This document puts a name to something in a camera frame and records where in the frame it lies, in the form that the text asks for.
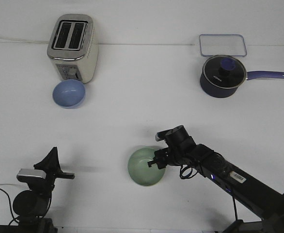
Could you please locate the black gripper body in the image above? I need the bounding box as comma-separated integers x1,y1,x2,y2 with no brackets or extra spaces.
154,125,199,169
44,168,75,192

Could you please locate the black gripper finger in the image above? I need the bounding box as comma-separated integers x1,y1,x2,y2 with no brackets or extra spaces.
33,147,61,170
147,160,158,167

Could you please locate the green bowl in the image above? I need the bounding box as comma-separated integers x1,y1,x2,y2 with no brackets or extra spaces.
127,147,165,186

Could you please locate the blue bowl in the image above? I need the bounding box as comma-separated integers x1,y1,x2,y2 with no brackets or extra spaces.
52,79,86,109

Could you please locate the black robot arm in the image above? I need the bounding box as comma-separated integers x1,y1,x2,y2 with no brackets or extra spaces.
13,147,75,233
148,125,284,233

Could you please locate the dark blue saucepan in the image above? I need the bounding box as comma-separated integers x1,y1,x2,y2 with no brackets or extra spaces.
199,54,284,99

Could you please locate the glass pot lid blue knob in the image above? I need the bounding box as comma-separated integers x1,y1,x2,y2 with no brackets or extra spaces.
203,55,247,88

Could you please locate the clear blue-rimmed container lid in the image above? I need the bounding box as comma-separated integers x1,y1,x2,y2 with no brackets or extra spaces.
199,34,247,57

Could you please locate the silver cream toaster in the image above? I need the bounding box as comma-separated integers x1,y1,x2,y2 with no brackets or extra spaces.
47,14,99,83

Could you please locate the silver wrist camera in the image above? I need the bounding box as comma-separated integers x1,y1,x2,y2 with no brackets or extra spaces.
16,168,47,183
155,129,174,142

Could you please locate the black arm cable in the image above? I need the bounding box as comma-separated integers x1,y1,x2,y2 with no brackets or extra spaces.
0,186,20,225
179,164,241,223

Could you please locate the white toaster power cord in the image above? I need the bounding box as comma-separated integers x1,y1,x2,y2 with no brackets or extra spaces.
0,35,51,45

